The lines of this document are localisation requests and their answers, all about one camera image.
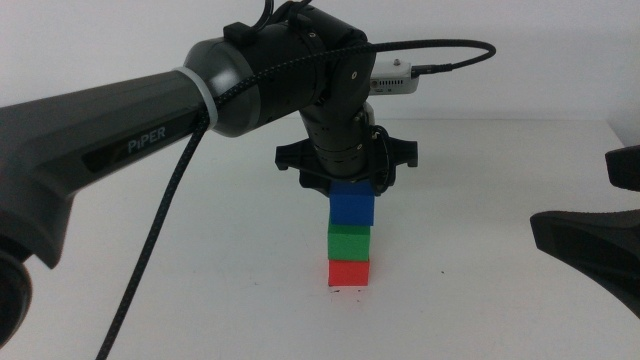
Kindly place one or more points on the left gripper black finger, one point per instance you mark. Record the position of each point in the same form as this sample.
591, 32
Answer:
385, 184
315, 181

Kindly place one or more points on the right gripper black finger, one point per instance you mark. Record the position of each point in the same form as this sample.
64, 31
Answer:
600, 245
625, 167

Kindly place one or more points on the blue cube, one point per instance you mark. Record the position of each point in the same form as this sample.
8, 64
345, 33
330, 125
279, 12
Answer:
352, 205

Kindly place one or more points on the green cube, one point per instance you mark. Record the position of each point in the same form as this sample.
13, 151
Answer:
349, 242

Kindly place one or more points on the red cube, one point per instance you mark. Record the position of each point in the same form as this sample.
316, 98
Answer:
349, 273

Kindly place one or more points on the black left Piper arm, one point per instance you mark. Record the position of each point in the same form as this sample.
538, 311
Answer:
100, 130

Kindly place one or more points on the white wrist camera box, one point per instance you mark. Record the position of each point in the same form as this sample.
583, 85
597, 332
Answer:
395, 80

